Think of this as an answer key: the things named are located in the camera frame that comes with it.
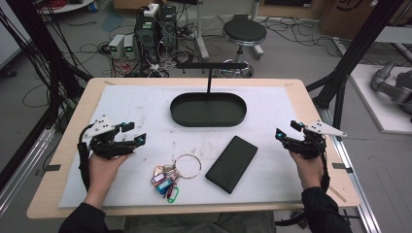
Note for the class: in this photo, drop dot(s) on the wooden table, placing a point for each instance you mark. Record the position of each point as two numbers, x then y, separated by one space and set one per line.
55 194

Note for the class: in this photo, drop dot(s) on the white power adapter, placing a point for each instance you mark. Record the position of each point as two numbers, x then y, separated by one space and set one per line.
151 9

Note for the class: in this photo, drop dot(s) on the black computer tower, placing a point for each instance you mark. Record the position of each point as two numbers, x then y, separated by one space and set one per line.
146 35
168 26

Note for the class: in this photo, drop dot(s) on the person's left hand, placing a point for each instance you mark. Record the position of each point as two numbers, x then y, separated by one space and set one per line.
102 174

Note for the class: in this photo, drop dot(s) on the white stand leg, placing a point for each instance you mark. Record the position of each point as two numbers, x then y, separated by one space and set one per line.
201 35

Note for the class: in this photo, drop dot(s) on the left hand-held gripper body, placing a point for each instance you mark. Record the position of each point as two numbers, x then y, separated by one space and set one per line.
108 149

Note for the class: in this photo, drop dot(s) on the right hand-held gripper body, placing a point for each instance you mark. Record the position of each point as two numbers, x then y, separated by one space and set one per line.
307 145

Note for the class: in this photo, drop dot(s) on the black frame post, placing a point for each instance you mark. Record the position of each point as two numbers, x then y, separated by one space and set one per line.
356 48

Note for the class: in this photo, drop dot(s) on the white power supply unit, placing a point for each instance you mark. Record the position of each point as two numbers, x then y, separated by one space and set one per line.
116 45
129 47

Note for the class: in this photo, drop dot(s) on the white platform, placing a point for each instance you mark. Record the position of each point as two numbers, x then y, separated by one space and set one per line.
369 100

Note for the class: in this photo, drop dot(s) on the cardboard box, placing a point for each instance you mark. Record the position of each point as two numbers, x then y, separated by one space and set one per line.
356 16

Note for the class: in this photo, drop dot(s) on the black key rack with tray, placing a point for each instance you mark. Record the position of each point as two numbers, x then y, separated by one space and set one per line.
207 111

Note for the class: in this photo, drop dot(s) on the aluminium rail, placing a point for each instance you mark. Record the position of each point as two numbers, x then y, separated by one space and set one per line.
22 165
356 191

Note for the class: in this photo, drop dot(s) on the black round stool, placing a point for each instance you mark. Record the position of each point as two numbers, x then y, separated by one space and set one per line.
244 30

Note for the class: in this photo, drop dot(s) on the person's right hand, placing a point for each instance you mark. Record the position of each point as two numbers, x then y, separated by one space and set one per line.
307 171

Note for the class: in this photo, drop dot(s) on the white table mat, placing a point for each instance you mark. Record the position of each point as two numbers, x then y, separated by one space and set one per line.
129 106

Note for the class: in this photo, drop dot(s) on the black wallet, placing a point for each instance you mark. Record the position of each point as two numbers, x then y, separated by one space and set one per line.
231 165

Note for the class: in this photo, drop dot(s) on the person's legs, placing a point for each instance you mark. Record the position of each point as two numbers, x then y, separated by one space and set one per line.
194 225

